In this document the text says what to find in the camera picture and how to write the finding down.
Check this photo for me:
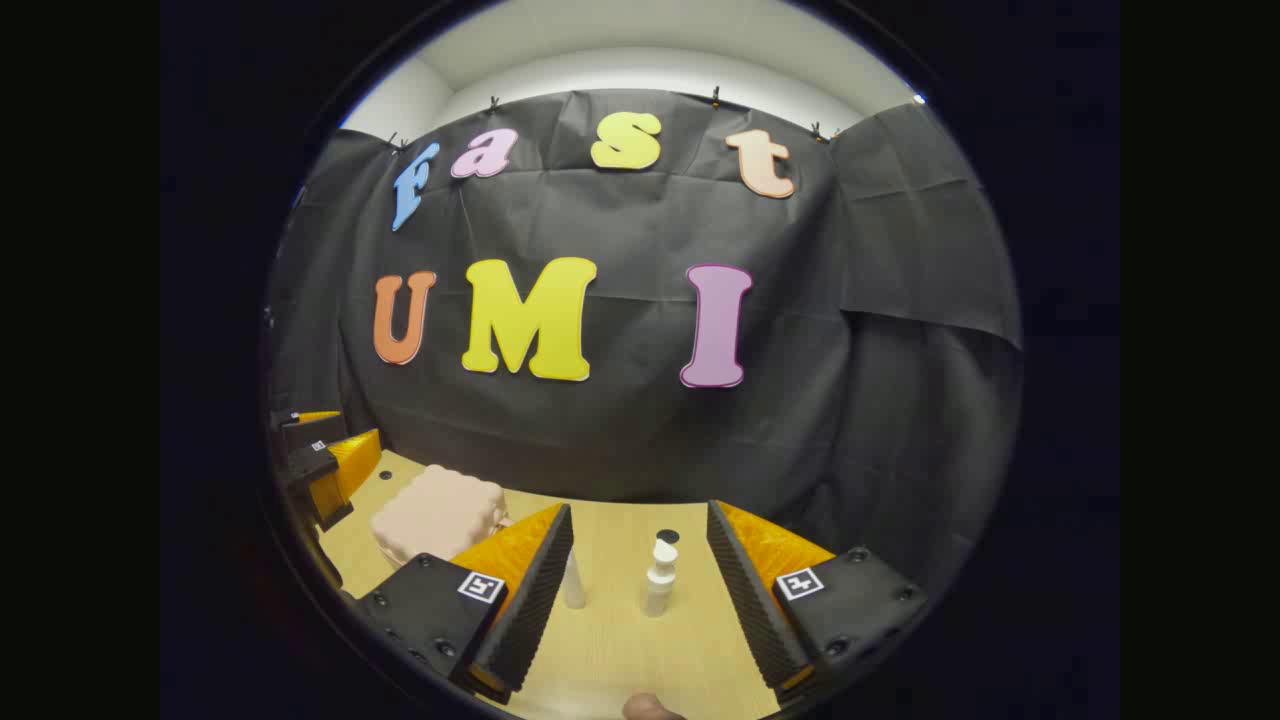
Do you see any black backdrop cloth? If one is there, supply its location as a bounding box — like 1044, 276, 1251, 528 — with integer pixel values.
268, 88, 1023, 601

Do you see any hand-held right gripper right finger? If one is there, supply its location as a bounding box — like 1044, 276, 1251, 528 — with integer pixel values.
705, 499, 931, 706

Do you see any pink suitcase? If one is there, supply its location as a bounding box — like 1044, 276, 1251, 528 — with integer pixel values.
369, 463, 511, 573

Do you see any clear tube bottle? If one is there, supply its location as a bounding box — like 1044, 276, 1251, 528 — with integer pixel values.
560, 545, 589, 612

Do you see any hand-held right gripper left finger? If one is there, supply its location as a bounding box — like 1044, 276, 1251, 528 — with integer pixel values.
352, 503, 576, 706

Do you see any white pump bottle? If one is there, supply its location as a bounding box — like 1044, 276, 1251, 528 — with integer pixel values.
642, 538, 682, 619

